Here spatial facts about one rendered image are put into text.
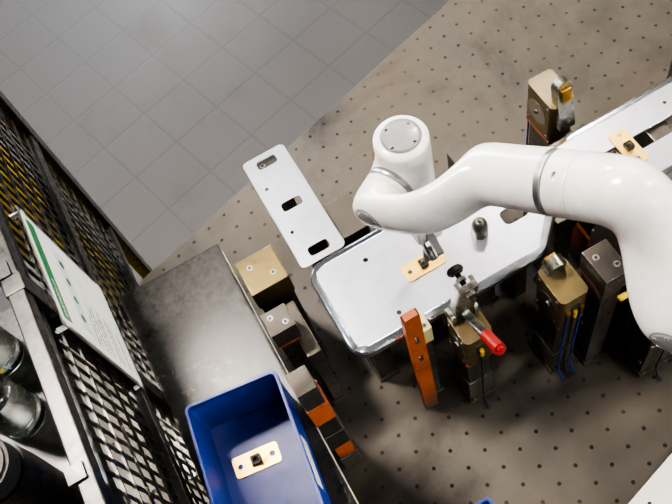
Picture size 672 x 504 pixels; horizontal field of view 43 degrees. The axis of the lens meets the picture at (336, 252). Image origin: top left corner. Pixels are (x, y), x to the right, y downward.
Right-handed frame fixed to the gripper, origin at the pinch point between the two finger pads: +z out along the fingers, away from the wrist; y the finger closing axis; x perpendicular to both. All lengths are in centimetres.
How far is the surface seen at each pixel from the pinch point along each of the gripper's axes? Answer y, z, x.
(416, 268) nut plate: 0.0, 11.7, 1.6
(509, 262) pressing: -8.3, 12.0, -13.7
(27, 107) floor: 188, 112, 77
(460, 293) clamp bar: -17.2, -9.4, 1.5
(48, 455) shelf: -17, -31, 63
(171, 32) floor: 188, 112, 14
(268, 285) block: 9.4, 5.9, 27.7
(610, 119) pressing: 7.4, 12.0, -47.8
